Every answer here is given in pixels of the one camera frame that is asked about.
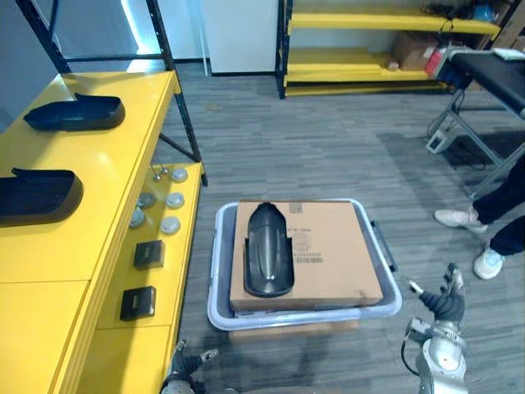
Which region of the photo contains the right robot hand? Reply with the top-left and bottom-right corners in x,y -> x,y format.
409,263 -> 468,323

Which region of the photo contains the black conveyor table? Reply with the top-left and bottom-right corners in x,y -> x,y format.
425,47 -> 525,201

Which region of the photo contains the black cable bundle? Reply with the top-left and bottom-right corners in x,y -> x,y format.
422,0 -> 479,30

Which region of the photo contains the small black box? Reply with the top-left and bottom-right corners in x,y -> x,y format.
133,241 -> 166,271
119,286 -> 158,322

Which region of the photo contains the yellow shelf rack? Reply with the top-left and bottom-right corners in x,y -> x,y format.
0,0 -> 209,394
276,0 -> 518,100

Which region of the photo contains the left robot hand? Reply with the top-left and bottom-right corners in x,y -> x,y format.
170,338 -> 220,381

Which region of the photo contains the brown cardboard box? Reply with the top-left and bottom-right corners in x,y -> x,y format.
229,199 -> 386,312
394,30 -> 440,71

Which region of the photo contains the red package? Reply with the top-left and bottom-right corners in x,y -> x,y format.
423,45 -> 446,79

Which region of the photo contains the white cabinet panel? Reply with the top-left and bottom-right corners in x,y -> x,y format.
202,0 -> 280,78

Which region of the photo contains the white plastic bin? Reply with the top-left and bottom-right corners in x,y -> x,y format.
207,199 -> 404,332

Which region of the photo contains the person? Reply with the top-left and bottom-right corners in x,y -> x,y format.
433,149 -> 525,281

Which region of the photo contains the black plastic housing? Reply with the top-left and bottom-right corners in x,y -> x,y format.
23,93 -> 126,132
0,167 -> 84,228
244,201 -> 296,298

